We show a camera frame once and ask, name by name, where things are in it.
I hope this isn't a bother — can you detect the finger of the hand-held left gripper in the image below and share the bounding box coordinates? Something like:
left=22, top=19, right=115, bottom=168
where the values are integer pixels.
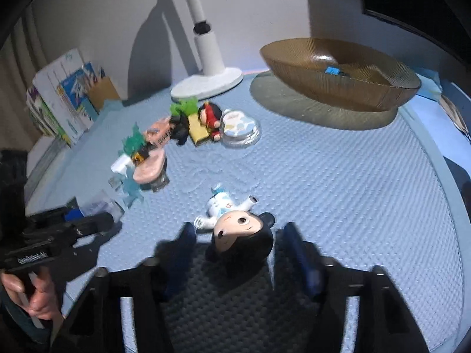
left=29, top=206, right=86, bottom=226
left=65, top=211, right=115, bottom=239

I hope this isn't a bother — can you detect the pink round figurine base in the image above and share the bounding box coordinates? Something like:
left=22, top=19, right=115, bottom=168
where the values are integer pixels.
left=132, top=150, right=167, bottom=184

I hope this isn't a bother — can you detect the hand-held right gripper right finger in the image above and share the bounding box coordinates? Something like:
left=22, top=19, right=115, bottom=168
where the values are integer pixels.
left=283, top=222, right=430, bottom=353

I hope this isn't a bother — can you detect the person's left hand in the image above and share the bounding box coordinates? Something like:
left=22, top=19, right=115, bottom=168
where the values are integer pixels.
left=0, top=266, right=62, bottom=321

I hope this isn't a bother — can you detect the small blue toy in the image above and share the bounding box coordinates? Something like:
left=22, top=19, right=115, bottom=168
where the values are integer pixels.
left=324, top=65, right=350, bottom=78

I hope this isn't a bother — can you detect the amber ribbed glass bowl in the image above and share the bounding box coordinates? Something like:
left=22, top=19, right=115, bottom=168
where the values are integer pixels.
left=259, top=38, right=422, bottom=113

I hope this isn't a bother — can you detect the black-cloaked figurine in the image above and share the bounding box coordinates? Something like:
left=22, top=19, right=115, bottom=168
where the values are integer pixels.
left=170, top=96, right=224, bottom=147

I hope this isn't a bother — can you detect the bundle of pens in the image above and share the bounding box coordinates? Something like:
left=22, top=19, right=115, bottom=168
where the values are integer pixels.
left=83, top=62, right=108, bottom=86

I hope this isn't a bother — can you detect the white desk lamp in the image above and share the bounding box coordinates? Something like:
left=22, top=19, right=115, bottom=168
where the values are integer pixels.
left=170, top=0, right=244, bottom=101

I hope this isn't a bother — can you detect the green-haired figurine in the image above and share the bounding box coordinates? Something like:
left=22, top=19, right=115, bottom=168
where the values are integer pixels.
left=118, top=125, right=155, bottom=167

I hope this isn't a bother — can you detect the brown pen holder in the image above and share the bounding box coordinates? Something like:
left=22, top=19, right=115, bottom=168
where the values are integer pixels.
left=86, top=76, right=122, bottom=115

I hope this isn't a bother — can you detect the pink figurine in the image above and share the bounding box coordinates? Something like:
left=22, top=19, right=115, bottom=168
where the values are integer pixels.
left=145, top=116, right=174, bottom=150

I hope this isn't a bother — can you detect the row of books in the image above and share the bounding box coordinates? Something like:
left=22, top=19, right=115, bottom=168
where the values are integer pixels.
left=26, top=47, right=101, bottom=148

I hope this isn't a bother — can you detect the big-head black-haired figurine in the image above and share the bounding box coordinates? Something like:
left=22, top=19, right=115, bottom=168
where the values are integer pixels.
left=194, top=183, right=276, bottom=266

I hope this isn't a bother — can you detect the light blue quilted mat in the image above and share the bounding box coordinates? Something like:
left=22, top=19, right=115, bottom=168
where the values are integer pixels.
left=26, top=69, right=471, bottom=353

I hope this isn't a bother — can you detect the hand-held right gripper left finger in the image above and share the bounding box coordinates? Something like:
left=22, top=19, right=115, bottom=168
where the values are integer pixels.
left=49, top=224, right=199, bottom=353

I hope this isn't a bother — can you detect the clear teal figurine stand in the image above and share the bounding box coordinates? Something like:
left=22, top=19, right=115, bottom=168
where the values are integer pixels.
left=108, top=174, right=145, bottom=207

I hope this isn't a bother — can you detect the clear plastic box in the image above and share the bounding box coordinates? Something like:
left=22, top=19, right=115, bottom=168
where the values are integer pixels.
left=79, top=190, right=125, bottom=225

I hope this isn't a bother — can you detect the beige curtain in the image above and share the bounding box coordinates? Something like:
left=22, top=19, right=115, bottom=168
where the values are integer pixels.
left=0, top=16, right=48, bottom=149

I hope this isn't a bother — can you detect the round clear case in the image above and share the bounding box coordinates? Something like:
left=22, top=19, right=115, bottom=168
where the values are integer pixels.
left=220, top=108, right=262, bottom=150

